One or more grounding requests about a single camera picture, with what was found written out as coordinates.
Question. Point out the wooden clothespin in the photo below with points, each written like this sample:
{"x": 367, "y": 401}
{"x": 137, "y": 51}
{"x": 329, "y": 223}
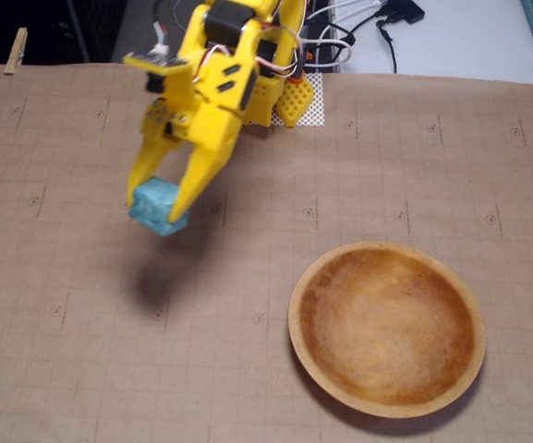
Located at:
{"x": 15, "y": 51}

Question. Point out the grey metal bar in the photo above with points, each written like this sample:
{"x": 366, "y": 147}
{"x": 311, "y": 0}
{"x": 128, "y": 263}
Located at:
{"x": 77, "y": 32}

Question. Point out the gridded wrapping paper sheet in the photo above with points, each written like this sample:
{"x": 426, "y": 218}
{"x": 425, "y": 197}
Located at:
{"x": 86, "y": 346}

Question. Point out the round wooden bowl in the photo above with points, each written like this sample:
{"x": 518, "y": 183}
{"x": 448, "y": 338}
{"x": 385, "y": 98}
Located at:
{"x": 386, "y": 330}

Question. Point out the yellow waffle-pattern clamp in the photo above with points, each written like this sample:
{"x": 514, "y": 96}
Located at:
{"x": 296, "y": 102}

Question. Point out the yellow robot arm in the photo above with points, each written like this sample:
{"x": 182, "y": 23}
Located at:
{"x": 289, "y": 18}

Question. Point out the white perforated mat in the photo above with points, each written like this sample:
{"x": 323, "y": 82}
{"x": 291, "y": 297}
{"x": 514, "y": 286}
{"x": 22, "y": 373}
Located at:
{"x": 318, "y": 108}

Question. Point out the blue foam block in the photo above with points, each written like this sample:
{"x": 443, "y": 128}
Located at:
{"x": 155, "y": 207}

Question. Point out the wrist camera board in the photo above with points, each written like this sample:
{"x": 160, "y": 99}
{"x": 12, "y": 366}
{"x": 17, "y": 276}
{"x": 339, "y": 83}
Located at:
{"x": 155, "y": 62}

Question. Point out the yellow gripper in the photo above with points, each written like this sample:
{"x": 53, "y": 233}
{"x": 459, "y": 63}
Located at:
{"x": 211, "y": 130}

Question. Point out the black power adapter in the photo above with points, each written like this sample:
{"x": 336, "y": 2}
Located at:
{"x": 407, "y": 11}

